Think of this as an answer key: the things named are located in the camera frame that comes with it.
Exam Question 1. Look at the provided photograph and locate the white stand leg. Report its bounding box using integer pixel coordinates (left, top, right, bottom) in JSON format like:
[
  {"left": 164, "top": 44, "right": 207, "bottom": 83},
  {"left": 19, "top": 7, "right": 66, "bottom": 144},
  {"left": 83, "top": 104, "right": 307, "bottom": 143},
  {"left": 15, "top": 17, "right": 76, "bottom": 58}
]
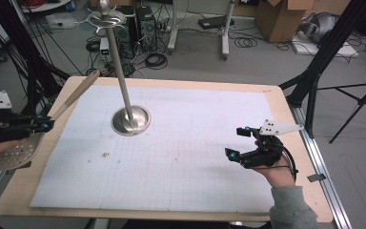
[
  {"left": 220, "top": 0, "right": 236, "bottom": 61},
  {"left": 166, "top": 0, "right": 181, "bottom": 55}
]

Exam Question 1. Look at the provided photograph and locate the large cardboard box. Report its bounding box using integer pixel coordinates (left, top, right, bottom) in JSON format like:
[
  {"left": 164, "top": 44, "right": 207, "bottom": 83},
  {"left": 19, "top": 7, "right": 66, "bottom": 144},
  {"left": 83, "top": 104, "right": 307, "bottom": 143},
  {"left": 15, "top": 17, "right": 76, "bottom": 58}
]
[{"left": 254, "top": 0, "right": 315, "bottom": 44}]

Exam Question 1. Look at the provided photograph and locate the black cable coil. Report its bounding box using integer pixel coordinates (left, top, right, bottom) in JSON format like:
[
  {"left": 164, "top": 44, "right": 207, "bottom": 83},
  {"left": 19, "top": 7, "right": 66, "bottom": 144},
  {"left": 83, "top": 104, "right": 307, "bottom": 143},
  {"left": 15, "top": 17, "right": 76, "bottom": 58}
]
[
  {"left": 85, "top": 40, "right": 101, "bottom": 53},
  {"left": 234, "top": 36, "right": 258, "bottom": 49},
  {"left": 144, "top": 52, "right": 169, "bottom": 71}
]

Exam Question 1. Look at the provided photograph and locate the black tripod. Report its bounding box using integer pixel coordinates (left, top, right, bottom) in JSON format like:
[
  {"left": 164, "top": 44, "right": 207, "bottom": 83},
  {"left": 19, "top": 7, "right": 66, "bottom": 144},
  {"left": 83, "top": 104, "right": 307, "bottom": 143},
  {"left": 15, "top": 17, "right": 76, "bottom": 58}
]
[{"left": 317, "top": 77, "right": 366, "bottom": 144}]

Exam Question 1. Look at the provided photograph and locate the black frame strut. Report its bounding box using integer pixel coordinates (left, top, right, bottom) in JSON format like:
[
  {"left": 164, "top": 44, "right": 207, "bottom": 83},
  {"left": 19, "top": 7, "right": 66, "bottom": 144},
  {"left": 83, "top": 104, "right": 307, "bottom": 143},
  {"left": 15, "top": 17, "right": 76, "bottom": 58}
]
[
  {"left": 0, "top": 0, "right": 71, "bottom": 117},
  {"left": 279, "top": 0, "right": 366, "bottom": 137}
]

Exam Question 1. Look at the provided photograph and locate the beige slotted spoon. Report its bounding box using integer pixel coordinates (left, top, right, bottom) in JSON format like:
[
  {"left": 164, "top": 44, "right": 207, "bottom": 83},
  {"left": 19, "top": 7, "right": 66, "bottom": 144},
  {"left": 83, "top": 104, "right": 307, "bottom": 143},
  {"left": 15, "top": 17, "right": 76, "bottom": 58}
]
[{"left": 0, "top": 70, "right": 101, "bottom": 172}]

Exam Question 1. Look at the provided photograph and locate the white grid mat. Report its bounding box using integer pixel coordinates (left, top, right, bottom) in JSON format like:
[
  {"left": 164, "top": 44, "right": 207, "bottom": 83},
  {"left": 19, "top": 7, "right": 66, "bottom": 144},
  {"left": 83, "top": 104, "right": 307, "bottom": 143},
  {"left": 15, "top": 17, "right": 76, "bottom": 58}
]
[{"left": 30, "top": 84, "right": 276, "bottom": 212}]

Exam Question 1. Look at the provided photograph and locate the black computer tower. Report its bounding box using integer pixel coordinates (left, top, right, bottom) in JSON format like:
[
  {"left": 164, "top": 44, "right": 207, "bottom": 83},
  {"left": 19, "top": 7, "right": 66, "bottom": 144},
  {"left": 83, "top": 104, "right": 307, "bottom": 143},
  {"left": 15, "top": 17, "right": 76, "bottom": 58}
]
[
  {"left": 113, "top": 5, "right": 138, "bottom": 60},
  {"left": 135, "top": 5, "right": 158, "bottom": 53}
]

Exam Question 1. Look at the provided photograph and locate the white flat board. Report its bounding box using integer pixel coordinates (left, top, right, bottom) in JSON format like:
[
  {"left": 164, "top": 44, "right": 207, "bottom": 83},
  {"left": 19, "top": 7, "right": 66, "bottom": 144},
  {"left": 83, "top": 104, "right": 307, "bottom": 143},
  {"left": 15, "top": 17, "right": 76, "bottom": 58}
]
[{"left": 291, "top": 32, "right": 360, "bottom": 58}]

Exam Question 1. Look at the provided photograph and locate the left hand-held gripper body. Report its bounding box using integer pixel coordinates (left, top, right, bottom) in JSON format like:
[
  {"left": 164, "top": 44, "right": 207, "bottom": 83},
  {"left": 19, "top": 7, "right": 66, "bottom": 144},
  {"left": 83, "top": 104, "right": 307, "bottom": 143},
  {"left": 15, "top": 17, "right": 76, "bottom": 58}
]
[{"left": 0, "top": 90, "right": 37, "bottom": 144}]

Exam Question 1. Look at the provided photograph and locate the person's right hand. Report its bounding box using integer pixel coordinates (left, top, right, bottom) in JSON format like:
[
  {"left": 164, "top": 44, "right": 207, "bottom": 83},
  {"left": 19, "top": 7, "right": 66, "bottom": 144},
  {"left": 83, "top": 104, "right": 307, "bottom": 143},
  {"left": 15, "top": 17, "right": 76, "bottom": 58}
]
[{"left": 254, "top": 140, "right": 296, "bottom": 189}]

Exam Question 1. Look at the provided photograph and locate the grey rounded device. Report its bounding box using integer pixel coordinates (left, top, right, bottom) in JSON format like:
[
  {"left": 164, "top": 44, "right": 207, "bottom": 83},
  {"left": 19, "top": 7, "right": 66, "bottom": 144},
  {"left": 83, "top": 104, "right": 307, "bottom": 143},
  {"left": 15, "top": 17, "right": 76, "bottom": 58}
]
[{"left": 298, "top": 12, "right": 340, "bottom": 44}]

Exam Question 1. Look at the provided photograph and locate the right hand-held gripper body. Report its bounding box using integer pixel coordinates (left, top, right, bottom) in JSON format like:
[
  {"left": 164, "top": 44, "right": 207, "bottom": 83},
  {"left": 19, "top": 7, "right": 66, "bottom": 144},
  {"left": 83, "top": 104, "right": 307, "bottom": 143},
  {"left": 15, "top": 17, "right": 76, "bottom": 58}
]
[{"left": 239, "top": 118, "right": 305, "bottom": 169}]

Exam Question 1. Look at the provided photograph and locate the metal utensil stand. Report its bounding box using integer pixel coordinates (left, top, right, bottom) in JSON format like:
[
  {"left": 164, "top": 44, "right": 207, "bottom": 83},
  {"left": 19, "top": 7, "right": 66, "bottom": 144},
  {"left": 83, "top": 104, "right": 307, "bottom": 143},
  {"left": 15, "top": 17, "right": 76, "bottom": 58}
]
[{"left": 75, "top": 0, "right": 152, "bottom": 137}]

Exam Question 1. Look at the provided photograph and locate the small dark bracket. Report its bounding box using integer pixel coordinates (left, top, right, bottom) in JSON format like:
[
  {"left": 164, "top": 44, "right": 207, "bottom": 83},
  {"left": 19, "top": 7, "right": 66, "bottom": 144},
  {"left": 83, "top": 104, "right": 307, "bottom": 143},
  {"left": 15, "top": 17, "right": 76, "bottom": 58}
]
[{"left": 307, "top": 173, "right": 327, "bottom": 183}]

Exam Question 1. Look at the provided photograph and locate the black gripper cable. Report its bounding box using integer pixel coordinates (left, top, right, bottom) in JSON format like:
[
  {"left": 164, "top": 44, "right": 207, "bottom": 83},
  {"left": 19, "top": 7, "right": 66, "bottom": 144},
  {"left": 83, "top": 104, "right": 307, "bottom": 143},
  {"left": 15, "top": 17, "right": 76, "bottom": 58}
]
[{"left": 278, "top": 145, "right": 300, "bottom": 177}]

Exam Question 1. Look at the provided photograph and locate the black flat device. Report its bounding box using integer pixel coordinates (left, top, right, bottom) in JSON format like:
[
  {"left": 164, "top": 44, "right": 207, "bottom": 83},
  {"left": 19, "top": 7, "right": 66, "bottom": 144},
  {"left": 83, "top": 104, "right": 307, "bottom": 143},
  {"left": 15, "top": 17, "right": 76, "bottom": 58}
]
[{"left": 198, "top": 14, "right": 235, "bottom": 31}]

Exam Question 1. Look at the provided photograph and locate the power supply with green display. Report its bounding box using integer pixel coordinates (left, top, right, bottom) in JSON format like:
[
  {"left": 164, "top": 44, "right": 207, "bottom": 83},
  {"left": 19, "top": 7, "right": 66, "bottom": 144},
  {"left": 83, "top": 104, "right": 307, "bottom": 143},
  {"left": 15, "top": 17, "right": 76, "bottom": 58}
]
[{"left": 99, "top": 36, "right": 112, "bottom": 63}]

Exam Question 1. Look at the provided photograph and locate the white round table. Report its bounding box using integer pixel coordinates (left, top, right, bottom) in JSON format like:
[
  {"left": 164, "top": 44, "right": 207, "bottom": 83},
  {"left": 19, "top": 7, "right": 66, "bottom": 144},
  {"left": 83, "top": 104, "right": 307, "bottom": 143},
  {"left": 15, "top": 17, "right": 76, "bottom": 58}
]
[{"left": 18, "top": 0, "right": 72, "bottom": 14}]

